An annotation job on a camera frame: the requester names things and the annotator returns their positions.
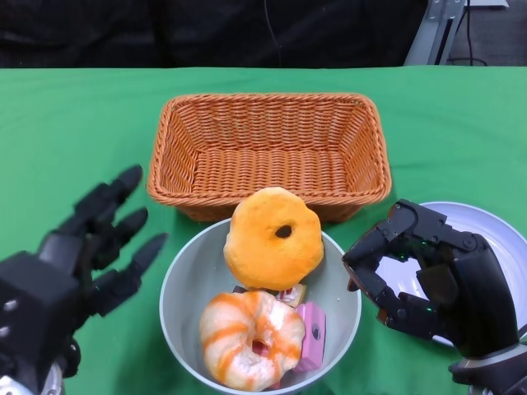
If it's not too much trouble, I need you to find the black fabric backdrop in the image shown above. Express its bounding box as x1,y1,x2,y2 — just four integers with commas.
0,0,429,70

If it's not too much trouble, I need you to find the pink cake slice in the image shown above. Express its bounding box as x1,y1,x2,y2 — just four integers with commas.
294,302,328,371

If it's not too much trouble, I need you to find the white round plate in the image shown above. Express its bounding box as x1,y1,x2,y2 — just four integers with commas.
376,200,527,346

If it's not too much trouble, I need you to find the grey round bowl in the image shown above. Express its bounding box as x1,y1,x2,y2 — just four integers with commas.
159,217,362,395

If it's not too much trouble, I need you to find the black floor cable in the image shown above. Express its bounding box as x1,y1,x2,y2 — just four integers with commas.
447,20,489,66

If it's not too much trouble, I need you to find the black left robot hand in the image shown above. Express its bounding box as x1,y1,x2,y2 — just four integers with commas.
39,164,170,318

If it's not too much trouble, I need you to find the grey metal stand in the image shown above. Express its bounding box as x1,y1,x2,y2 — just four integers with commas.
403,0,470,66

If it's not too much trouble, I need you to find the green tablecloth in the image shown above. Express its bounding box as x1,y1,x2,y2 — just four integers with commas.
0,65,527,395

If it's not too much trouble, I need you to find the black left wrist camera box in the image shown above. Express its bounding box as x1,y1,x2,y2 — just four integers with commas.
0,251,83,374

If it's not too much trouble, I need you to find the white orange-striped donut bread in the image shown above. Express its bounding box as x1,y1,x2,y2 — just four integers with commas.
198,290,307,392

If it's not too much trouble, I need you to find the orange wicker basket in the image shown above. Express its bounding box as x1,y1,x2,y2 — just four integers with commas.
147,92,392,225

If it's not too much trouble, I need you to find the thin black hanging cable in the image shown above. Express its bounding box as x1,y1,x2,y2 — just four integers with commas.
265,0,285,69

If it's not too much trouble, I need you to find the yellow decorated cake slice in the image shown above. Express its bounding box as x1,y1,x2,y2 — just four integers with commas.
274,283,308,309

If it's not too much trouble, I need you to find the orange bagel bread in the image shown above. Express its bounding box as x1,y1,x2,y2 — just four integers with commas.
223,187,324,290

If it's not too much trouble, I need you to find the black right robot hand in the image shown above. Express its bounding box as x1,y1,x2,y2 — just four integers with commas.
342,198,520,359

